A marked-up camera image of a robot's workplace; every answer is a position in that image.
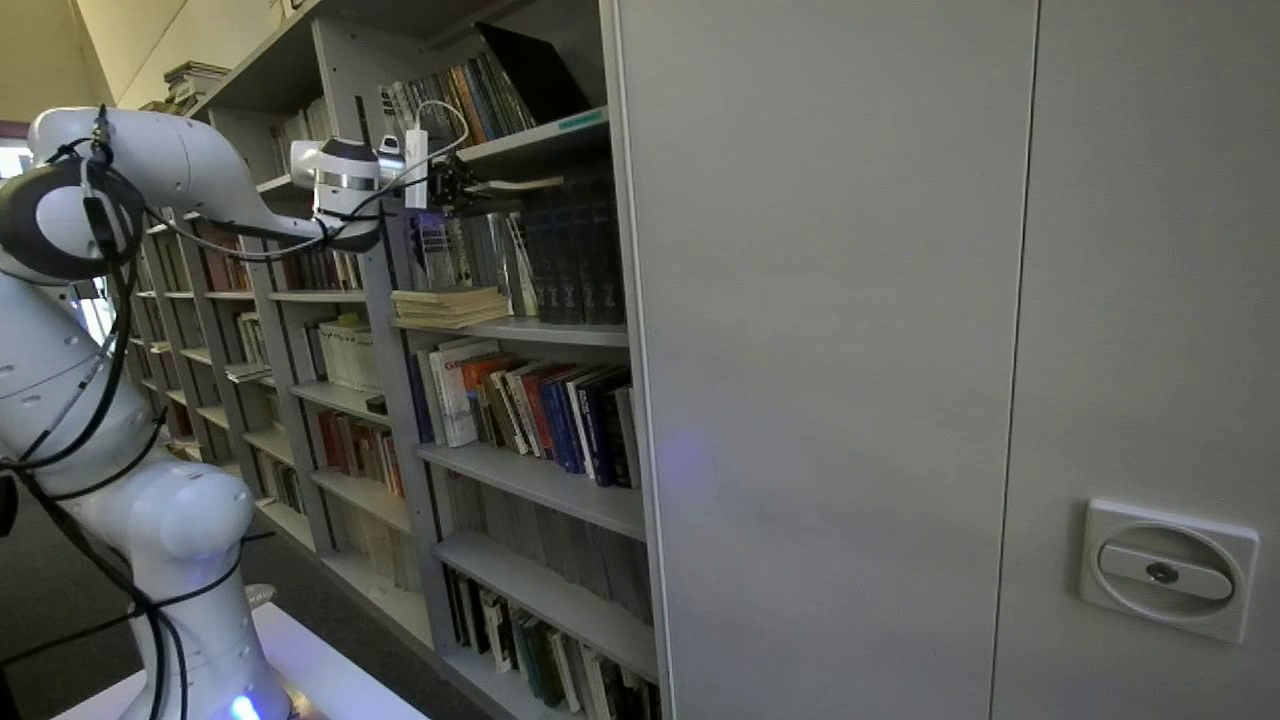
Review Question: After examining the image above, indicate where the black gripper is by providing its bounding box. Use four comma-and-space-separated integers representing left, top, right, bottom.
423, 160, 470, 221

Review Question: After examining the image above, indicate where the grey metal bookshelf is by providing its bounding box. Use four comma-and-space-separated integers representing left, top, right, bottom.
110, 236, 271, 495
195, 95, 443, 656
313, 0, 1042, 720

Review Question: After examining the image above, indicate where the white hardcover book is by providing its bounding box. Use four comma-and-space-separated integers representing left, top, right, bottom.
427, 340, 483, 450

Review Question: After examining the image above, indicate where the red hardcover book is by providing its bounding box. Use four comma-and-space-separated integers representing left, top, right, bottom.
519, 362, 554, 465

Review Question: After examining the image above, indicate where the blue hardcover book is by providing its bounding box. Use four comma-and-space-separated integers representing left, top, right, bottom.
545, 371, 588, 478

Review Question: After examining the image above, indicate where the thick black book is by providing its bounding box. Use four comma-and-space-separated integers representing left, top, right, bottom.
583, 374, 637, 490

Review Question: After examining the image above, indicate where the dark green book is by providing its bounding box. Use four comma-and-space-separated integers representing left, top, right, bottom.
511, 617, 571, 710

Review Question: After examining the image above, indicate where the black volume numbered 2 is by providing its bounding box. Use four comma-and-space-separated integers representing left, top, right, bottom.
533, 195, 554, 328

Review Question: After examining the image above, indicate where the black volume numbered 3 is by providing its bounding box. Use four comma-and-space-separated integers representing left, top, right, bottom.
546, 195, 567, 328

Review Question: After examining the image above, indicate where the black volume numbered 4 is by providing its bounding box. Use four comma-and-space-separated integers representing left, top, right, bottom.
561, 184, 583, 328

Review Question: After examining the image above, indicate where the black leaning binder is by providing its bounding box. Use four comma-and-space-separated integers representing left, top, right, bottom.
474, 16, 600, 127

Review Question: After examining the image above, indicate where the black volume numbered 5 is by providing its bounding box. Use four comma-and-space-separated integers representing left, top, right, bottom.
577, 174, 600, 328

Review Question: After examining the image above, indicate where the grey storage box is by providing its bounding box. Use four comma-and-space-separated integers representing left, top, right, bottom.
157, 54, 236, 111

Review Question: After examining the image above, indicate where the grey cabinet door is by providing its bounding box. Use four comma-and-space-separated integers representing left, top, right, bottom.
992, 0, 1280, 720

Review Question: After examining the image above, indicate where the grey round lock handle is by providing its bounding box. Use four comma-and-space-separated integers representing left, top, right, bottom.
1075, 495, 1264, 646

